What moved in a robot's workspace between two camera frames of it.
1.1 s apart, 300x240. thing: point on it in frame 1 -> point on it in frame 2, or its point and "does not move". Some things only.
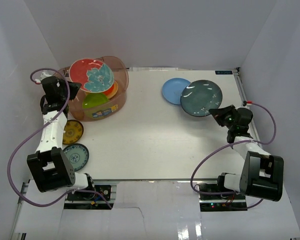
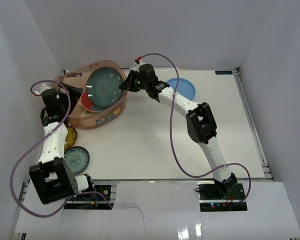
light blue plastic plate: (172, 88) does not move
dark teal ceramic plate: (198, 97) -> (102, 86)
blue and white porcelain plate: (78, 155) does not move
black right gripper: (218, 114) -> (128, 83)
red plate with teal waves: (95, 75) -> (87, 104)
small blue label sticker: (224, 72) does not move
